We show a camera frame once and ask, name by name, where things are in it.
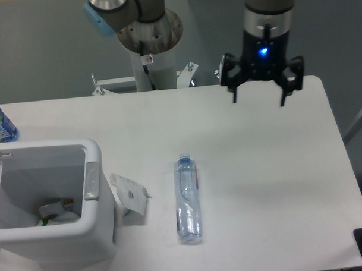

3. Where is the clear plastic bottle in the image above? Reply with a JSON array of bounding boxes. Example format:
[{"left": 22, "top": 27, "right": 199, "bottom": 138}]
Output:
[{"left": 174, "top": 153, "right": 203, "bottom": 245}]

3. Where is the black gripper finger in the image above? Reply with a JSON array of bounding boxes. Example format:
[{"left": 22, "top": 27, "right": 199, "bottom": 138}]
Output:
[
  {"left": 273, "top": 56, "right": 304, "bottom": 107},
  {"left": 219, "top": 53, "right": 250, "bottom": 103}
]

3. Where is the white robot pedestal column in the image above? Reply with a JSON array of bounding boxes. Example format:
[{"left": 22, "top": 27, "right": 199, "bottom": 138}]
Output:
[{"left": 116, "top": 8, "right": 187, "bottom": 93}]

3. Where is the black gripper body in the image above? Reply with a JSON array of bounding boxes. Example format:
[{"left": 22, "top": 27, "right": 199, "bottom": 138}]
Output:
[{"left": 240, "top": 30, "right": 290, "bottom": 85}]

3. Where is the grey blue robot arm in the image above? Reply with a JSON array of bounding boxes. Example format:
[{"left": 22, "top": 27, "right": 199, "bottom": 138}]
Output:
[{"left": 83, "top": 0, "right": 304, "bottom": 98}]

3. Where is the trash inside the can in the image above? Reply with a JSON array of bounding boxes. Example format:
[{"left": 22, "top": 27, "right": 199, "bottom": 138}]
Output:
[{"left": 37, "top": 198, "right": 80, "bottom": 226}]

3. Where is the white frame at right edge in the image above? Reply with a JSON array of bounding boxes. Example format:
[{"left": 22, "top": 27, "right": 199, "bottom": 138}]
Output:
[{"left": 342, "top": 107, "right": 362, "bottom": 145}]

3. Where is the white plastic trash can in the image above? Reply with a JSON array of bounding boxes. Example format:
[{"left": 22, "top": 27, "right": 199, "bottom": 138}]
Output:
[{"left": 0, "top": 138, "right": 116, "bottom": 264}]

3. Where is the black cable on pedestal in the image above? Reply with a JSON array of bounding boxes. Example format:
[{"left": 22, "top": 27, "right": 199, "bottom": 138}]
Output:
[{"left": 138, "top": 39, "right": 158, "bottom": 92}]

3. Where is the white metal table bracket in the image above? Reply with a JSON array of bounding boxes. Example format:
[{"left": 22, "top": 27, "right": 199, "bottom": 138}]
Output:
[{"left": 91, "top": 62, "right": 200, "bottom": 96}]

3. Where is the white paper wrapper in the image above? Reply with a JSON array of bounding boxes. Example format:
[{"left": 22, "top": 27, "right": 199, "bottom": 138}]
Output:
[{"left": 110, "top": 174, "right": 152, "bottom": 226}]

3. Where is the blue labelled water bottle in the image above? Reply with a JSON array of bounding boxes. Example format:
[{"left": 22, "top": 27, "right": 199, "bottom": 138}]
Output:
[{"left": 0, "top": 107, "right": 18, "bottom": 143}]

